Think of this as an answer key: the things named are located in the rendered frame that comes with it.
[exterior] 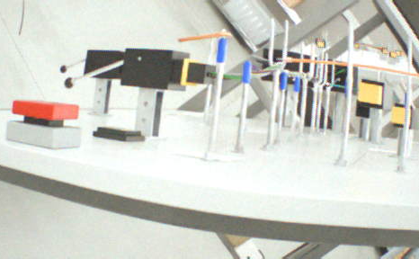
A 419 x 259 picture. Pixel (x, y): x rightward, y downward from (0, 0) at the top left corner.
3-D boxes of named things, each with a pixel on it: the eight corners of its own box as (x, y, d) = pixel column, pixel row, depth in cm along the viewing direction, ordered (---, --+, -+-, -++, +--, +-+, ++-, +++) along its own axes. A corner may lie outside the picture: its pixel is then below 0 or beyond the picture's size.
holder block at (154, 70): (138, 86, 84) (143, 49, 84) (185, 91, 82) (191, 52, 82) (119, 85, 80) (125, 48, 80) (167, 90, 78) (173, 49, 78)
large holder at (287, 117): (339, 132, 156) (344, 63, 155) (279, 127, 145) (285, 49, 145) (319, 129, 161) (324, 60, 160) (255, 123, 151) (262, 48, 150)
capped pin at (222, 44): (200, 158, 66) (215, 28, 65) (218, 160, 66) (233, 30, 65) (200, 159, 64) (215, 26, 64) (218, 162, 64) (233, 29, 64)
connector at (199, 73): (170, 80, 82) (173, 60, 82) (216, 85, 80) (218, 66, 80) (159, 79, 79) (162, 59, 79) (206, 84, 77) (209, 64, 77)
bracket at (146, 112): (146, 136, 84) (152, 88, 84) (166, 139, 83) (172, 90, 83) (125, 137, 80) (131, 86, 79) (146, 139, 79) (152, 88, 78)
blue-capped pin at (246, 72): (233, 151, 77) (243, 60, 77) (248, 153, 76) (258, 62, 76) (227, 152, 76) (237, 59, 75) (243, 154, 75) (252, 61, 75)
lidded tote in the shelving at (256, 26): (219, 3, 781) (245, -14, 773) (227, 4, 822) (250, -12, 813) (255, 49, 782) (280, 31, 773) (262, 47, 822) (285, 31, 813)
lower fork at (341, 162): (348, 167, 71) (357, 23, 71) (332, 165, 72) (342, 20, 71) (350, 165, 73) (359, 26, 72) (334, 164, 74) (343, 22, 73)
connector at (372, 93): (381, 104, 123) (382, 86, 123) (378, 103, 121) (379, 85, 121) (361, 101, 125) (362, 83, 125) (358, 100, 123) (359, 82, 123)
